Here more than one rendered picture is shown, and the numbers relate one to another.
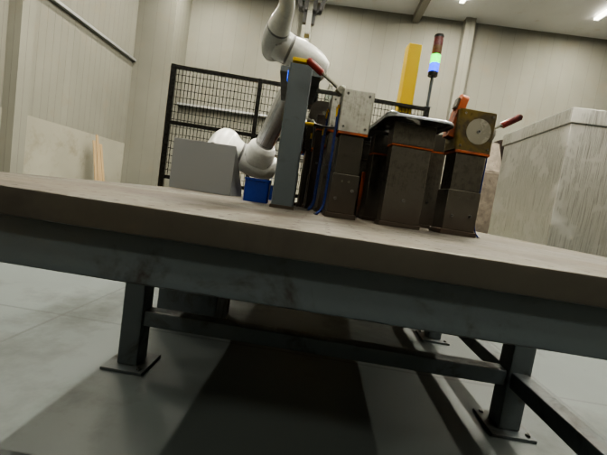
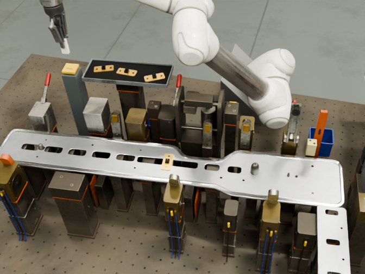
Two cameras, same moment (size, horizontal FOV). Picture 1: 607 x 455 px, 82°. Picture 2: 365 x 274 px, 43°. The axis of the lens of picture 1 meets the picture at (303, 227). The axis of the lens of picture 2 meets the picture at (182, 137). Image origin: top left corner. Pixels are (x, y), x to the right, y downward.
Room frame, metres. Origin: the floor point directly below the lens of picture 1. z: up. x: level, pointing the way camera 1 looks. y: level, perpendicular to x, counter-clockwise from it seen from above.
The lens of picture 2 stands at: (2.06, -1.35, 2.38)
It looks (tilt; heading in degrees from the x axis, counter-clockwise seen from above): 46 degrees down; 107
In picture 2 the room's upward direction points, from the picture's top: 4 degrees counter-clockwise
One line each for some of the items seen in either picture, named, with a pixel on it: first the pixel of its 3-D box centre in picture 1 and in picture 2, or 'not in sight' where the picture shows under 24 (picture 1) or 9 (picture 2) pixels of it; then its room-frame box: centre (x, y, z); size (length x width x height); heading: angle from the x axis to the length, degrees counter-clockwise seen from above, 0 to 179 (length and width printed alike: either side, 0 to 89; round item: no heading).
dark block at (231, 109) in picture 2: not in sight; (230, 143); (1.85, 0.01, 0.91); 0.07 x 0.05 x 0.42; 94
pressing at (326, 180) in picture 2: (366, 151); (162, 163); (1.62, -0.23, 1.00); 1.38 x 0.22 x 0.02; 4
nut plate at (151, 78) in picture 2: not in sight; (154, 76); (1.51, 0.08, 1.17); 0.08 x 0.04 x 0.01; 29
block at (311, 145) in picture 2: not in sight; (305, 172); (2.18, -0.06, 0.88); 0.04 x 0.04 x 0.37; 4
